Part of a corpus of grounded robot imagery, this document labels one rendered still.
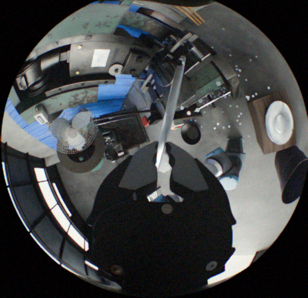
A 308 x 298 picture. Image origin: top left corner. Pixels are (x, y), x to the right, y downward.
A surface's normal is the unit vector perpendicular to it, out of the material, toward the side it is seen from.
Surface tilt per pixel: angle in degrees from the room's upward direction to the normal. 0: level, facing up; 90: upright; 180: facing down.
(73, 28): 90
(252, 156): 0
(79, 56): 90
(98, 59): 90
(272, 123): 0
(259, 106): 0
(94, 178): 90
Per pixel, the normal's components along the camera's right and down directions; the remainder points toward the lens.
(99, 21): 0.39, 0.92
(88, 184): 0.55, -0.25
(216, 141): -0.73, 0.30
